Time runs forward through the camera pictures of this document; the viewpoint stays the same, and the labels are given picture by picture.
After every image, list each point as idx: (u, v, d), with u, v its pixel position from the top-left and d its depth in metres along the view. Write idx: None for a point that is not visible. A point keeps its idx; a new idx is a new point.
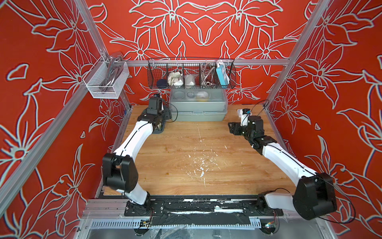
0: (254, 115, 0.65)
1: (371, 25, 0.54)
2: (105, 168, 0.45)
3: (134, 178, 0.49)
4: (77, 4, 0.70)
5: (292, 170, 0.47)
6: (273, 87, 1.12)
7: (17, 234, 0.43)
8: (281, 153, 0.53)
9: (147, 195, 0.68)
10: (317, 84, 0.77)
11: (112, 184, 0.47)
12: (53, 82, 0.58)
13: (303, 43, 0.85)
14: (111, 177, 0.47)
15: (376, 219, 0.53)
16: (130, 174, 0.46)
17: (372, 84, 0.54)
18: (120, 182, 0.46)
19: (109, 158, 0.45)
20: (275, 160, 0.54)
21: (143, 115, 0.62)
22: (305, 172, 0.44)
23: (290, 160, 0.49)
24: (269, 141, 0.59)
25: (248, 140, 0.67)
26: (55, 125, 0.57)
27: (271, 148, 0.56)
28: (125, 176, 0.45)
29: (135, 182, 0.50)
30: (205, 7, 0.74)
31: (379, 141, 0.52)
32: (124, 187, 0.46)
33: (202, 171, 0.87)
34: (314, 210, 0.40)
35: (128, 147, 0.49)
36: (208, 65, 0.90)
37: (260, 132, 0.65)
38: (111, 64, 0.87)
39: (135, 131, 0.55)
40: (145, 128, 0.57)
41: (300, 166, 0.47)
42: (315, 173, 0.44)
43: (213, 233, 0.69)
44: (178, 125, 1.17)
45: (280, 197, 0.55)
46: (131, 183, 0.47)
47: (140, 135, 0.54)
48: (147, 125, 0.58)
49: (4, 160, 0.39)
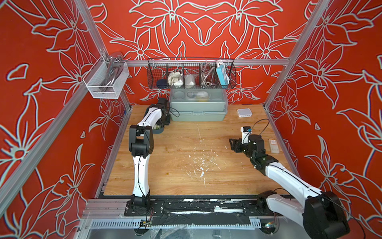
0: (255, 135, 0.66)
1: (371, 25, 0.54)
2: (131, 136, 0.61)
3: (152, 143, 0.65)
4: (77, 4, 0.70)
5: (296, 190, 0.47)
6: (273, 87, 1.12)
7: (17, 234, 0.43)
8: (283, 173, 0.53)
9: (147, 194, 0.69)
10: (317, 84, 0.77)
11: (136, 148, 0.62)
12: (52, 82, 0.58)
13: (303, 43, 0.85)
14: (136, 143, 0.62)
15: (376, 220, 0.53)
16: (150, 139, 0.62)
17: (372, 84, 0.54)
18: (143, 147, 0.61)
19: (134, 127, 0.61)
20: (279, 180, 0.54)
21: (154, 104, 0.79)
22: (310, 191, 0.44)
23: (294, 180, 0.49)
24: (271, 161, 0.60)
25: (251, 161, 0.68)
26: (55, 125, 0.57)
27: (273, 169, 0.56)
28: (146, 141, 0.61)
29: (152, 146, 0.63)
30: (205, 7, 0.74)
31: (379, 141, 0.52)
32: (146, 151, 0.62)
33: (202, 171, 0.87)
34: (327, 233, 0.39)
35: (146, 120, 0.66)
36: (208, 65, 0.90)
37: (262, 152, 0.65)
38: (111, 64, 0.87)
39: (149, 112, 0.72)
40: (158, 111, 0.75)
41: (305, 184, 0.47)
42: (320, 192, 0.43)
43: (213, 233, 0.69)
44: (178, 125, 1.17)
45: (284, 206, 0.54)
46: (150, 148, 0.64)
47: (154, 115, 0.71)
48: (159, 109, 0.76)
49: (4, 160, 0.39)
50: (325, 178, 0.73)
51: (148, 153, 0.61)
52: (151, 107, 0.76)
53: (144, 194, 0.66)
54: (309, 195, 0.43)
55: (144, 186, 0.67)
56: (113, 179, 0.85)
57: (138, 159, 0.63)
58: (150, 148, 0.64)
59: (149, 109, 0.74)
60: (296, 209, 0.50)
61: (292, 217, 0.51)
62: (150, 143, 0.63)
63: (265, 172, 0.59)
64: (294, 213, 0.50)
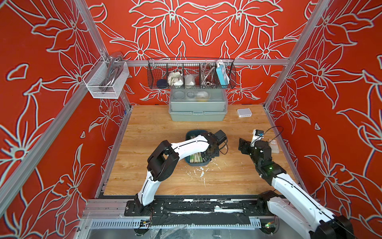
0: (262, 142, 0.62)
1: (371, 25, 0.54)
2: (158, 150, 0.53)
3: (168, 174, 0.54)
4: (77, 4, 0.70)
5: (307, 211, 0.45)
6: (273, 87, 1.12)
7: (17, 234, 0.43)
8: (293, 188, 0.50)
9: (150, 200, 0.65)
10: (317, 84, 0.77)
11: (151, 164, 0.54)
12: (52, 82, 0.58)
13: (303, 43, 0.85)
14: (154, 159, 0.54)
15: (375, 219, 0.53)
16: (169, 169, 0.52)
17: (372, 84, 0.54)
18: (157, 168, 0.52)
19: (165, 147, 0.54)
20: (286, 194, 0.52)
21: (207, 134, 0.67)
22: (322, 215, 0.42)
23: (304, 198, 0.47)
24: (278, 172, 0.57)
25: (256, 169, 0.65)
26: (55, 125, 0.57)
27: (281, 181, 0.53)
28: (164, 169, 0.50)
29: (166, 178, 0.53)
30: (205, 7, 0.74)
31: (379, 141, 0.52)
32: (157, 175, 0.51)
33: (202, 171, 0.87)
34: None
35: (182, 146, 0.55)
36: (208, 65, 0.90)
37: (268, 161, 0.62)
38: (111, 64, 0.87)
39: (193, 140, 0.60)
40: (202, 146, 0.62)
41: (316, 206, 0.44)
42: (332, 217, 0.41)
43: (213, 233, 0.69)
44: (178, 125, 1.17)
45: (289, 216, 0.54)
46: (163, 177, 0.53)
47: (192, 146, 0.58)
48: (205, 144, 0.62)
49: (4, 160, 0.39)
50: (325, 178, 0.73)
51: (158, 179, 0.52)
52: (202, 134, 0.66)
53: (143, 204, 0.63)
54: (322, 220, 0.41)
55: (144, 197, 0.62)
56: (113, 179, 0.85)
57: (150, 176, 0.56)
58: (163, 178, 0.54)
59: (199, 136, 0.64)
60: (302, 222, 0.50)
61: (296, 228, 0.51)
62: (167, 171, 0.52)
63: (271, 181, 0.57)
64: (300, 228, 0.49)
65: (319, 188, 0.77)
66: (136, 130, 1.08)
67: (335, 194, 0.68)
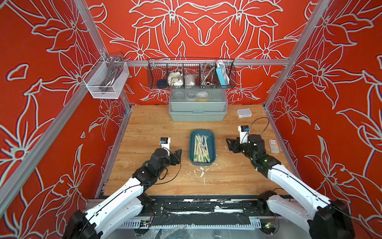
0: (254, 135, 0.63)
1: (371, 25, 0.54)
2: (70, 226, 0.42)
3: None
4: (77, 4, 0.70)
5: (304, 198, 0.45)
6: (273, 87, 1.12)
7: (17, 234, 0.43)
8: (289, 178, 0.50)
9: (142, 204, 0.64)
10: (317, 84, 0.77)
11: None
12: (52, 82, 0.58)
13: (303, 43, 0.85)
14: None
15: (375, 220, 0.53)
16: None
17: (371, 84, 0.54)
18: None
19: (79, 219, 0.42)
20: (283, 184, 0.52)
21: (140, 172, 0.59)
22: (319, 201, 0.42)
23: (301, 186, 0.47)
24: (273, 164, 0.57)
25: (252, 163, 0.63)
26: (55, 125, 0.57)
27: (277, 173, 0.53)
28: None
29: None
30: (205, 7, 0.74)
31: (379, 141, 0.52)
32: None
33: (202, 171, 0.87)
34: None
35: (104, 207, 0.46)
36: (208, 65, 0.90)
37: (263, 153, 0.63)
38: (111, 64, 0.87)
39: (121, 190, 0.51)
40: (135, 193, 0.54)
41: (312, 193, 0.45)
42: (328, 202, 0.42)
43: (213, 233, 0.69)
44: (178, 125, 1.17)
45: (288, 210, 0.54)
46: None
47: (119, 200, 0.48)
48: (138, 188, 0.54)
49: (4, 160, 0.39)
50: (325, 178, 0.73)
51: None
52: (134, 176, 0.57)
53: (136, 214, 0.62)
54: (319, 206, 0.41)
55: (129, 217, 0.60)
56: (113, 179, 0.85)
57: None
58: None
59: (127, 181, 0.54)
60: (300, 214, 0.50)
61: (295, 221, 0.51)
62: None
63: (267, 174, 0.57)
64: (299, 218, 0.49)
65: (319, 188, 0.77)
66: (136, 130, 1.07)
67: (336, 194, 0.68)
